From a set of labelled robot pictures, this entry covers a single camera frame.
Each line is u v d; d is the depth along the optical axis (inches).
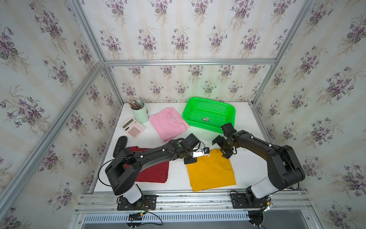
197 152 28.2
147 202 28.7
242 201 28.8
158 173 32.1
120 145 36.5
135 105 39.7
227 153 31.5
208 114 43.9
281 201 29.5
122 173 16.9
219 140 32.5
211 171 32.1
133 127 39.8
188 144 25.2
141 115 40.2
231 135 26.8
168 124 41.0
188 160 29.2
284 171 17.6
